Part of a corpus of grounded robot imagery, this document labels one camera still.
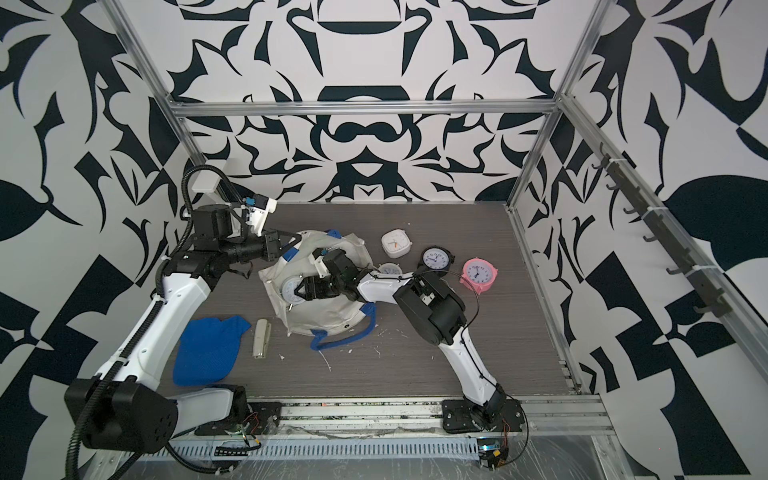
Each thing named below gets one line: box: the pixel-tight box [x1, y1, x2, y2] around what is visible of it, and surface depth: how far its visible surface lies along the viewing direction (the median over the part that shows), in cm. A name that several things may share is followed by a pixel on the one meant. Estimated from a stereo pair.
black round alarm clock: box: [421, 246, 455, 271], surface depth 104 cm
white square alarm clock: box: [381, 229, 413, 259], surface depth 107 cm
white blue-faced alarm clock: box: [378, 262, 403, 275], surface depth 101 cm
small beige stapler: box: [252, 318, 272, 359], surface depth 85 cm
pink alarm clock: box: [460, 257, 499, 295], surface depth 101 cm
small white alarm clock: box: [281, 275, 306, 310], surface depth 91 cm
